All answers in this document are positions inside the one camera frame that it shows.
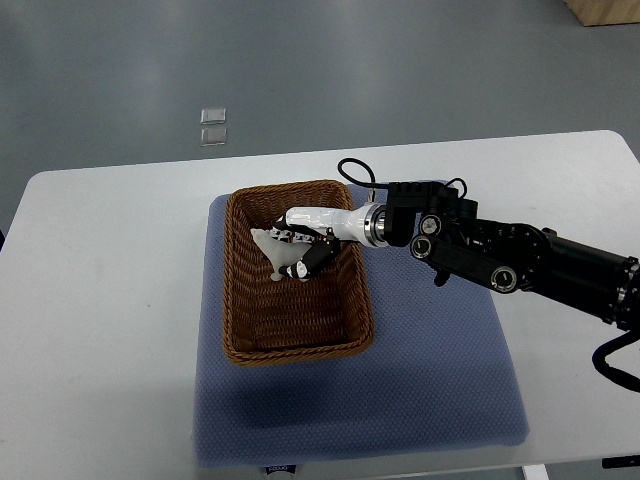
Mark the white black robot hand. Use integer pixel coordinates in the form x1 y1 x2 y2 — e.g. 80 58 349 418
273 205 371 280

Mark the white toy polar bear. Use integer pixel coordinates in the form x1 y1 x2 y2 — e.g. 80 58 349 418
250 228 311 281

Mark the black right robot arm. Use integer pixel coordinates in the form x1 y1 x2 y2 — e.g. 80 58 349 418
274 181 639 332

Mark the brown wicker basket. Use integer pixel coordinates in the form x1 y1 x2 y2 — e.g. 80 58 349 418
222 180 375 367

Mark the upper metal floor plate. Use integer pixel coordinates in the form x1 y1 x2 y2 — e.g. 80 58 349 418
200 107 226 125

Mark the blue-grey fabric mat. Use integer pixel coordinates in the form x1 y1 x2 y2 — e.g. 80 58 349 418
193 196 529 468

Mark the wooden box corner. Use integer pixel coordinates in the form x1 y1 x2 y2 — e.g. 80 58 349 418
565 0 639 27

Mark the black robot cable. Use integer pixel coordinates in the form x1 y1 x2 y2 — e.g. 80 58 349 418
591 329 640 391

